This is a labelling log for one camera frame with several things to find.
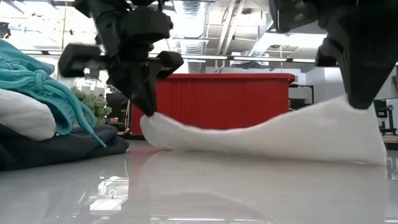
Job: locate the white lace garment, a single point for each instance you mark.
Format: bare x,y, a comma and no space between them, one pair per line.
25,115

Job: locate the artificial green potted plant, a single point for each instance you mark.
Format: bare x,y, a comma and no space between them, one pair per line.
94,104

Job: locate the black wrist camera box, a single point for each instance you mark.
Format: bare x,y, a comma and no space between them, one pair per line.
292,14

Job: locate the red plastic laundry bin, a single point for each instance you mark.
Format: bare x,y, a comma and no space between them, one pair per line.
224,99

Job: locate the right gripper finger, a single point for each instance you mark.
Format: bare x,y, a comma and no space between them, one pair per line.
367,84

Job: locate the teal garment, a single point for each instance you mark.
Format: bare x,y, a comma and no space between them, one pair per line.
31,81

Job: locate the silver ventilation duct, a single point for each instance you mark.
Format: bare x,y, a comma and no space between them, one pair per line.
264,40

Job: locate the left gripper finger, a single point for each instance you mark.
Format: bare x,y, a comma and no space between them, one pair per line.
130,81
152,74

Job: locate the white garment with label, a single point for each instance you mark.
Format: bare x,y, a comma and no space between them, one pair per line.
280,137

